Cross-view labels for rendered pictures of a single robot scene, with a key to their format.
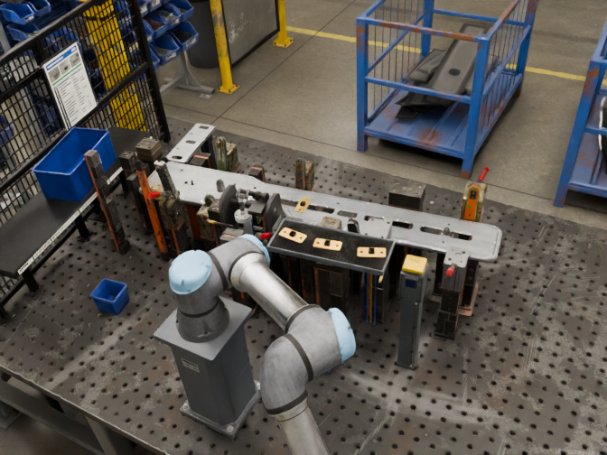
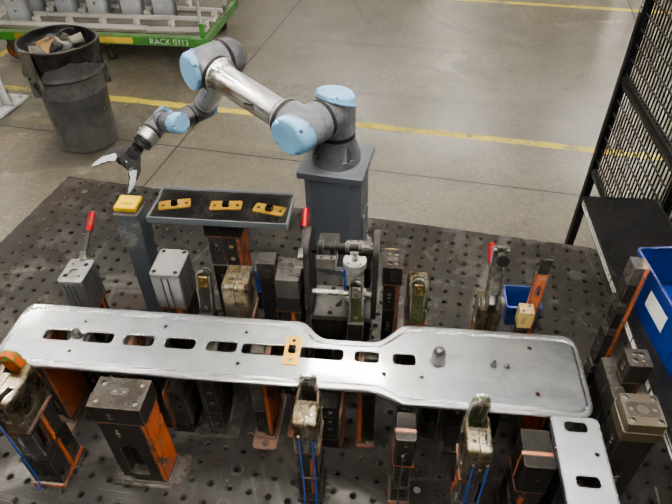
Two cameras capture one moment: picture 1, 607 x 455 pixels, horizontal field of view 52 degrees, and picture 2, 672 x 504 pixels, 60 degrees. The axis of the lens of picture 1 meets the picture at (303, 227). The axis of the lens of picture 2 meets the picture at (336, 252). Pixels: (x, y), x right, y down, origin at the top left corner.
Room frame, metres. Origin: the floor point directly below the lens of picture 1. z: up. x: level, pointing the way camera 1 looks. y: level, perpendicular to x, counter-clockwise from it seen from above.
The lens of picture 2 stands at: (2.65, -0.17, 2.08)
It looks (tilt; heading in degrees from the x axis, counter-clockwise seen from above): 41 degrees down; 163
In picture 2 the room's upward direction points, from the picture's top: 1 degrees counter-clockwise
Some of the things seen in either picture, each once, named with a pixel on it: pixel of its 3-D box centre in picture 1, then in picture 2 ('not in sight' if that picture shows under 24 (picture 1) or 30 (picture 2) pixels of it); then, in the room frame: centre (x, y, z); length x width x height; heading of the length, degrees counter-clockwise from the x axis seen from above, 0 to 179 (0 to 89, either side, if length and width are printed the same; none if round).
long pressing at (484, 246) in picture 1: (308, 206); (283, 354); (1.78, -0.03, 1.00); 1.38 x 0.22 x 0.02; 66
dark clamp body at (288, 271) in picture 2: (294, 264); (294, 319); (1.59, 0.05, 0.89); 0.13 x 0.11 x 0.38; 156
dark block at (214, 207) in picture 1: (226, 248); (389, 315); (1.68, 0.29, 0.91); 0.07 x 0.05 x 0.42; 156
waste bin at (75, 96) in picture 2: not in sight; (74, 91); (-1.28, -0.71, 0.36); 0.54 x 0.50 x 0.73; 148
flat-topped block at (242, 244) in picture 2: (332, 297); (234, 271); (1.39, -0.08, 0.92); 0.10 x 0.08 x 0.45; 66
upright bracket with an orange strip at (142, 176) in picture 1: (153, 213); (524, 331); (1.88, 0.58, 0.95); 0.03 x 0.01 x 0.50; 66
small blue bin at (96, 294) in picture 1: (111, 297); (519, 306); (1.64, 0.75, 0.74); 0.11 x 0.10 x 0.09; 66
